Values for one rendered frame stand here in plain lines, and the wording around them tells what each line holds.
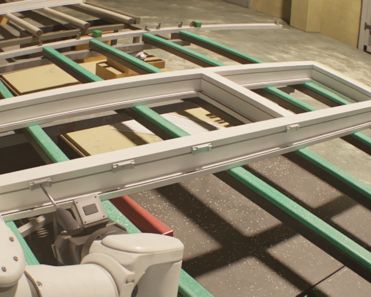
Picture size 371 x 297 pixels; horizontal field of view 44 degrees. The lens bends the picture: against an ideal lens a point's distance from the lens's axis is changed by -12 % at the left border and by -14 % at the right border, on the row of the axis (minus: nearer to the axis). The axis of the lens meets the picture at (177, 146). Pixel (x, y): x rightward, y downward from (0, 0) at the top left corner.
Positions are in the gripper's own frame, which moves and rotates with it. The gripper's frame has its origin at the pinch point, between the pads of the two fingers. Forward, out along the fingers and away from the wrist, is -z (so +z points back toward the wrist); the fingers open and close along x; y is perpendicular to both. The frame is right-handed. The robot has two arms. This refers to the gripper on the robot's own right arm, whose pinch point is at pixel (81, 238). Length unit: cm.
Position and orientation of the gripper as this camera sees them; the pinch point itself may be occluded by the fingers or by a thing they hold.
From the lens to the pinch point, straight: 80.3
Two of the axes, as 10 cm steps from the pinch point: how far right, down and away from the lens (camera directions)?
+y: 1.7, 9.7, 1.9
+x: -8.3, 2.4, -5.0
